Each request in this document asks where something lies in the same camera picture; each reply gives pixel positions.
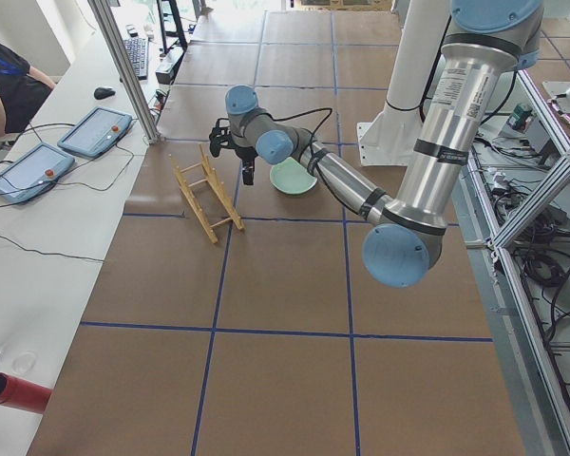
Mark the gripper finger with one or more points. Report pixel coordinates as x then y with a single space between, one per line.
248 172

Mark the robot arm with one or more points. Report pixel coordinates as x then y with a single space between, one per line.
449 61

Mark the teach pendant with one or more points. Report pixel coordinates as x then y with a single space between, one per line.
34 173
96 132

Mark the mint green plate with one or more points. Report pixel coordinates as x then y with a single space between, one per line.
291 178

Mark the black computer mouse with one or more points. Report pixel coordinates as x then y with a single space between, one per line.
103 92

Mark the teach pendant near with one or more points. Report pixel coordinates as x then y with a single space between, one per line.
34 173

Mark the person in black shirt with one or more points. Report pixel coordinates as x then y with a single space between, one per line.
23 90

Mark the red cylinder bottle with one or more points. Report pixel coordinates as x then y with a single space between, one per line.
18 393

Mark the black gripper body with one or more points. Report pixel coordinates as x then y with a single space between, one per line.
245 153

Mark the wooden dish rack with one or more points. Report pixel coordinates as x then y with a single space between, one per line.
196 182

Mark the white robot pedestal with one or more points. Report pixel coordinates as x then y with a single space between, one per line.
389 139

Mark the aluminium frame post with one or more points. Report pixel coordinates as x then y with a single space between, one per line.
109 28

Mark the black keyboard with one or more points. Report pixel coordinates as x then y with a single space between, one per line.
136 49

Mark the teach pendant far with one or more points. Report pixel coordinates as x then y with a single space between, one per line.
96 132

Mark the aluminium side frame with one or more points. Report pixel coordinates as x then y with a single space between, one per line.
515 196

